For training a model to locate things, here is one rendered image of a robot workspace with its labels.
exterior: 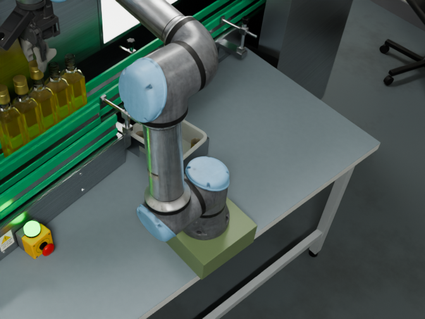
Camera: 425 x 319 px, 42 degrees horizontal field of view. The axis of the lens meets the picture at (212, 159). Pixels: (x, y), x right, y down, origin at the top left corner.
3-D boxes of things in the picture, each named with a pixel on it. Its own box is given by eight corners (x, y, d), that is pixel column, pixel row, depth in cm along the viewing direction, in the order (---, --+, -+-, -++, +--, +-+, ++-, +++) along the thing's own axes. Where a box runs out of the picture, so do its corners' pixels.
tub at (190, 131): (159, 123, 200) (160, 104, 193) (208, 152, 191) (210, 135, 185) (126, 148, 189) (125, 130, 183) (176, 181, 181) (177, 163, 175)
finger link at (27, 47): (47, 58, 155) (45, 33, 148) (30, 68, 152) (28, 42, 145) (38, 52, 156) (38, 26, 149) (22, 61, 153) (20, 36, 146)
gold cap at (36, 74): (37, 70, 155) (35, 57, 152) (46, 76, 154) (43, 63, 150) (27, 76, 153) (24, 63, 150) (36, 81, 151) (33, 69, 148)
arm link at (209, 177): (235, 199, 155) (240, 169, 145) (201, 226, 148) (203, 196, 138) (205, 175, 160) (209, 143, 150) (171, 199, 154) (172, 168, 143)
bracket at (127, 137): (111, 130, 186) (110, 114, 181) (132, 143, 183) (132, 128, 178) (104, 135, 184) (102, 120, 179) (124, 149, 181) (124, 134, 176)
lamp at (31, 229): (33, 222, 157) (31, 216, 155) (44, 230, 155) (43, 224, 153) (21, 231, 154) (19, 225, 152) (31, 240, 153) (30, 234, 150)
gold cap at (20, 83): (31, 89, 151) (28, 76, 148) (23, 97, 149) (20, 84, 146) (21, 85, 152) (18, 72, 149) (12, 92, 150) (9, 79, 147)
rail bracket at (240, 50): (220, 52, 227) (226, 4, 210) (253, 69, 221) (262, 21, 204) (213, 57, 224) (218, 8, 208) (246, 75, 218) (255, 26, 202)
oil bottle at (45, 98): (49, 131, 174) (40, 78, 159) (62, 140, 172) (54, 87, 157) (35, 140, 171) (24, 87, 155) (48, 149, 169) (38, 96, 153)
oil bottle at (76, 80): (78, 114, 181) (71, 61, 165) (90, 121, 179) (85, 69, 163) (64, 122, 178) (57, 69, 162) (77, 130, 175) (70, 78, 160)
